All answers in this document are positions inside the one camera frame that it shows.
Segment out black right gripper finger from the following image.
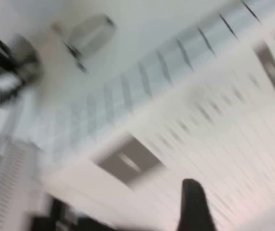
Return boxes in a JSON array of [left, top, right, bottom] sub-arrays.
[[175, 178, 218, 231]]

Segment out white product catalogue book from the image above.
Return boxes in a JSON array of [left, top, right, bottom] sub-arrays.
[[0, 9, 275, 231]]

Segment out white black-grid tablecloth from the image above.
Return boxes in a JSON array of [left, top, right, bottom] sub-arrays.
[[7, 0, 275, 145]]

